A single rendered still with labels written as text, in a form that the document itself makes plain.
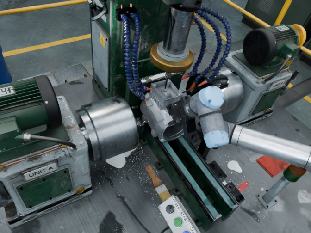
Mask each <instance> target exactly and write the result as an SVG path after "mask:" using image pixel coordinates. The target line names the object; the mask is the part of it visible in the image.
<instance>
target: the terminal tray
mask: <svg viewBox="0 0 311 233"><path fill-rule="evenodd" d="M168 80H169V81H168V82H167V86H166V89H165V84H166V80H163V81H159V82H155V83H151V86H150V88H152V90H150V95H151V98H152V99H153V101H154V102H155V103H156V105H157V107H158V108H159V109H160V110H163V109H164V107H166V106H168V105H169V104H171V103H173V102H176V101H179V100H180V99H181V98H182V94H181V93H180V91H179V90H178V89H177V88H176V87H175V85H174V84H173V83H172V82H171V80H170V79H168ZM154 84H155V85H154ZM178 93H179V94H180V95H179V94H178ZM164 98H165V99H164Z"/></svg>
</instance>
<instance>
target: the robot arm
mask: <svg viewBox="0 0 311 233"><path fill-rule="evenodd" d="M223 103H224V94H223V92H222V90H221V89H220V88H218V87H216V86H208V87H206V88H204V89H202V90H200V91H199V92H198V93H196V94H194V95H193V96H190V95H187V96H184V97H182V98H181V99H180V100H179V101H176V102H173V103H171V104H169V105H168V106H166V108H167V110H168V113H169V114H168V113H167V112H166V114H165V115H166V119H167V122H168V123H167V125H168V126H173V125H175V124H178V123H181V122H182V124H183V130H184V137H185V141H187V142H189V143H190V142H192V141H195V140H197V130H196V122H195V117H199V121H200V124H201V128H202V132H203V135H204V140H205V142H206V146H207V147H208V148H213V147H218V146H222V145H226V144H232V145H235V146H238V147H241V148H244V149H247V150H250V151H253V152H256V153H260V154H263V155H266V156H268V157H271V158H274V159H278V160H281V161H284V162H286V163H289V164H292V165H295V166H299V167H302V168H305V169H306V170H307V171H308V172H309V173H310V174H311V146H308V145H305V144H302V143H298V142H295V141H291V140H288V139H284V138H281V137H277V136H274V135H270V134H267V133H264V132H261V131H257V130H254V129H250V128H247V127H243V126H240V125H236V124H233V123H230V122H227V121H224V120H223V116H222V113H221V109H220V106H221V105H222V104H223ZM170 115H171V116H170Z"/></svg>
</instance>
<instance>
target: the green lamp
mask: <svg viewBox="0 0 311 233"><path fill-rule="evenodd" d="M284 175H285V177H286V178H287V179H288V180H290V181H293V182H295V181H297V180H298V179H299V178H301V177H299V176H296V175H294V174H293V173H292V172H291V171H290V169H289V166H288V167H287V168H286V169H285V171H284Z"/></svg>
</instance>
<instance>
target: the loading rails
mask: <svg viewBox="0 0 311 233"><path fill-rule="evenodd" d="M144 125H145V126H144V132H143V138H142V139H140V143H141V144H142V146H146V145H149V147H150V148H151V150H152V151H153V153H154V154H155V156H156V157H157V159H158V161H157V162H155V163H154V165H155V166H156V168H157V170H160V169H162V168H164V170H165V171H166V173H167V174H168V176H169V177H170V179H171V180H172V182H173V183H174V185H175V187H174V188H172V189H171V191H172V193H173V195H175V196H180V195H182V197H183V199H184V200H185V202H186V203H187V205H188V206H189V208H190V209H191V211H192V212H193V214H194V215H195V217H194V218H193V219H192V220H193V222H194V223H195V225H196V226H197V227H199V226H202V228H203V229H204V231H205V232H206V231H207V230H209V229H211V228H212V227H213V226H214V225H215V224H216V223H217V221H218V220H219V219H220V218H221V219H222V221H224V220H225V219H227V218H229V217H230V216H231V215H232V213H233V212H234V211H235V210H236V209H237V208H238V207H239V206H240V205H239V203H238V202H237V201H236V199H235V198H234V197H233V195H232V194H231V193H230V192H229V191H228V189H227V188H226V187H225V185H224V184H223V183H222V182H221V180H220V179H219V178H218V176H217V175H216V174H215V172H214V171H213V170H212V169H211V168H210V166H209V165H208V164H207V162H206V161H205V160H204V158H203V157H202V156H201V155H200V153H199V152H198V151H197V149H196V148H195V147H194V145H193V144H192V143H191V142H190V143H189V142H187V141H185V137H184V135H181V136H180V137H178V138H177V139H175V140H172V141H169V142H168V141H167V142H166V141H165V142H161V141H160V140H159V138H158V136H157V137H153V135H152V134H151V130H152V129H151V127H150V126H149V124H148V123H144Z"/></svg>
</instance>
